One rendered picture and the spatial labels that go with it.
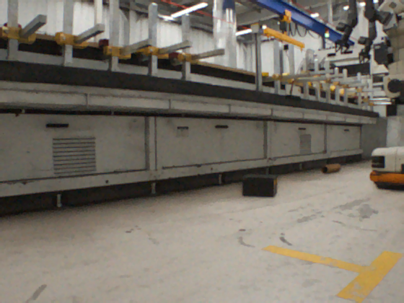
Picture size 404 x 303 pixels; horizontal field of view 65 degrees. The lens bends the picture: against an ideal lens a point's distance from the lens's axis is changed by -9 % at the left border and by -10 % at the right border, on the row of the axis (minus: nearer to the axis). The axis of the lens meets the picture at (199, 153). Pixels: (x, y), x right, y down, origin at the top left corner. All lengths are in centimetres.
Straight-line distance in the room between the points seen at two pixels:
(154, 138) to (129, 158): 21
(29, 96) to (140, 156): 84
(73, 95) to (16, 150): 40
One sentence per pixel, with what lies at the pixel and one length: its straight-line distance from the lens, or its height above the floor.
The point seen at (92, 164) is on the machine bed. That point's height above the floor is 23.
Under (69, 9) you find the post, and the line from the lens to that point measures 173.
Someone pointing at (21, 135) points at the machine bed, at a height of 39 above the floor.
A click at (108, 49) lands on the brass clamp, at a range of 177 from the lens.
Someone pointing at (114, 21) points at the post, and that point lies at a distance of 183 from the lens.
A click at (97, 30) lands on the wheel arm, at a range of 149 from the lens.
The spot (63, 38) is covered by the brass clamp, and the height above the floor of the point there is 83.
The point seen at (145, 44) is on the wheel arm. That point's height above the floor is 80.
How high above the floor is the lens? 38
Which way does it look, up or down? 3 degrees down
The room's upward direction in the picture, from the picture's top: 1 degrees counter-clockwise
